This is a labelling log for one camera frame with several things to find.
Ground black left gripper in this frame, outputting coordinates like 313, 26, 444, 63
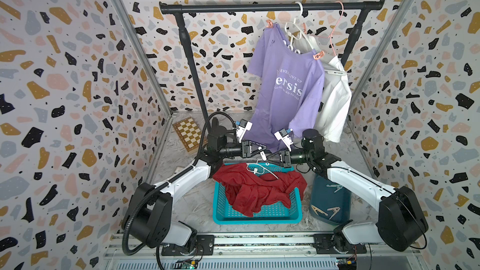
218, 140, 266, 161

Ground red garment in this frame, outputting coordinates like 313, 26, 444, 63
213, 163, 307, 217

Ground purple garment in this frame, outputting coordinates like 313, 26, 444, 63
244, 23, 325, 151

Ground white printed t-shirt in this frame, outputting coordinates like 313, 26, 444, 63
309, 36, 352, 143

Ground white plastic hangers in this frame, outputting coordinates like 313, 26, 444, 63
284, 1, 315, 54

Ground pink wire hanger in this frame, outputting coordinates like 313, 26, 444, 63
327, 1, 346, 58

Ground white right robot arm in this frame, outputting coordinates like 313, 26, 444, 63
274, 129, 429, 253

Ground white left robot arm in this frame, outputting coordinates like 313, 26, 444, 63
122, 112, 266, 256

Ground wooden chessboard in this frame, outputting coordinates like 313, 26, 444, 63
173, 117, 202, 152

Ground dark teal clothespin bin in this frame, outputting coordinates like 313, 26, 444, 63
309, 174, 351, 226

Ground teal laundry basket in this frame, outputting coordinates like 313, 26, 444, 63
212, 164, 303, 225

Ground dark grey clothes rack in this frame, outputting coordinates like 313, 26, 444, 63
159, 0, 385, 131

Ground aluminium corner profile left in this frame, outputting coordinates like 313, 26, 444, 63
111, 0, 173, 118

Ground aluminium corner profile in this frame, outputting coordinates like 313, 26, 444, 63
349, 0, 414, 112
111, 0, 173, 118

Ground aluminium corner profile right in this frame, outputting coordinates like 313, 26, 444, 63
349, 0, 414, 112

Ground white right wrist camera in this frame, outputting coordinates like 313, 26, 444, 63
274, 129, 293, 151

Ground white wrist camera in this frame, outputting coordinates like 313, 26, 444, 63
236, 119, 253, 142
274, 129, 293, 151

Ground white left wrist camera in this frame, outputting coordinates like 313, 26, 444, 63
236, 119, 253, 142

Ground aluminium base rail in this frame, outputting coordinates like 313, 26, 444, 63
100, 232, 427, 270

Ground black corrugated cable conduit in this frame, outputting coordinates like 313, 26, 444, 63
121, 111, 237, 256

